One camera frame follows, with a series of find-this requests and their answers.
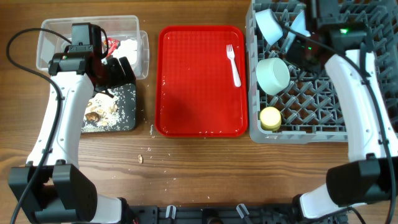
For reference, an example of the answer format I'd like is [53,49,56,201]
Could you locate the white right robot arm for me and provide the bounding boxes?
[295,1,397,222]

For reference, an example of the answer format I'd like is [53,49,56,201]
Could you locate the yellow cup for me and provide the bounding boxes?
[259,106,282,131]

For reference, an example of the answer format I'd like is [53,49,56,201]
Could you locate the white plastic fork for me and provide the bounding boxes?
[226,44,241,87]

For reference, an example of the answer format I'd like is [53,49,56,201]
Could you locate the rice and food leftovers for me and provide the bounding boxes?
[82,88,136,132]

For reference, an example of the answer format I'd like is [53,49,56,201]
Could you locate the clear plastic waste bin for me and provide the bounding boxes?
[36,15,150,80]

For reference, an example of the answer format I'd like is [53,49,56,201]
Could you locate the light blue plate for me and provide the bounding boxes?
[285,11,311,52]

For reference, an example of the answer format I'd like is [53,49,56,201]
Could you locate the red plastic tray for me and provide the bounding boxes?
[154,26,248,138]

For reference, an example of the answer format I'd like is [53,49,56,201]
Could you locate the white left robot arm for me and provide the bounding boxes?
[8,22,139,223]

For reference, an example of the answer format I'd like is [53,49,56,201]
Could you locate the red snack wrapper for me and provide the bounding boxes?
[104,37,120,57]

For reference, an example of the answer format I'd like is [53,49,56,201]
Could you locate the light blue bowl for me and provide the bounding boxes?
[255,9,283,45]

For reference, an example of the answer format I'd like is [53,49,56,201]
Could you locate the grey dishwasher rack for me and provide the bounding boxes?
[246,1,397,144]

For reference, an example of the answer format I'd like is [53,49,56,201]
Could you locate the black food waste bin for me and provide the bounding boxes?
[80,81,137,133]

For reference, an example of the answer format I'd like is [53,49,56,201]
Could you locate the green bowl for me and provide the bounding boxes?
[256,57,290,95]

